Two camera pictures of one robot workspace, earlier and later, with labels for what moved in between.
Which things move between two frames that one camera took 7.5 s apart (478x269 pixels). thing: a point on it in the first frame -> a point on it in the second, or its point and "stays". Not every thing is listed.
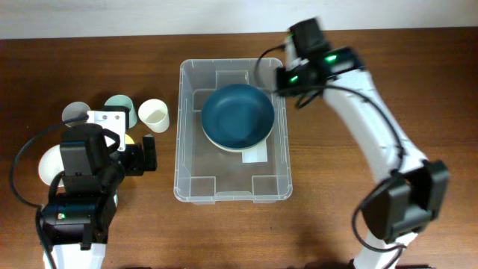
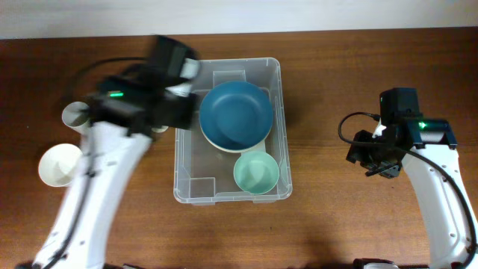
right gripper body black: [290, 82] -> [376, 159]
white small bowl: [51, 165] stays
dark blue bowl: [237, 116] stays
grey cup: [75, 110] stays
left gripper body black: [132, 160] -> [184, 112]
